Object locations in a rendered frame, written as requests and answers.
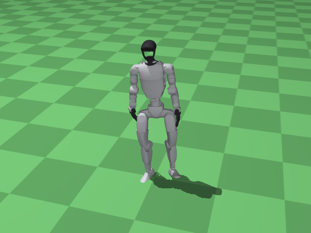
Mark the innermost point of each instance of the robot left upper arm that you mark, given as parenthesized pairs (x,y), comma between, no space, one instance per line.
(169,70)

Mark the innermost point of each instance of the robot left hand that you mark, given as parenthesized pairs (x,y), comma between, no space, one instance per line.
(177,113)

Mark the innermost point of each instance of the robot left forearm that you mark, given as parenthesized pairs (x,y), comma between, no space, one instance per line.
(175,100)

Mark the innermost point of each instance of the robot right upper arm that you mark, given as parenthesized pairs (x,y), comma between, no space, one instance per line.
(134,79)

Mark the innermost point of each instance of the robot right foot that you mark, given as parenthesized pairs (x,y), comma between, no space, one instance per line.
(147,176)

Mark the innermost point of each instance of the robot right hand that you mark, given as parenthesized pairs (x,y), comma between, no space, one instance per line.
(133,114)

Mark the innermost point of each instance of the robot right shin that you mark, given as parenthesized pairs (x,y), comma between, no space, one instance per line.
(147,157)

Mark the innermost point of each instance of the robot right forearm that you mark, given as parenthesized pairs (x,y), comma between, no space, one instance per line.
(132,101)

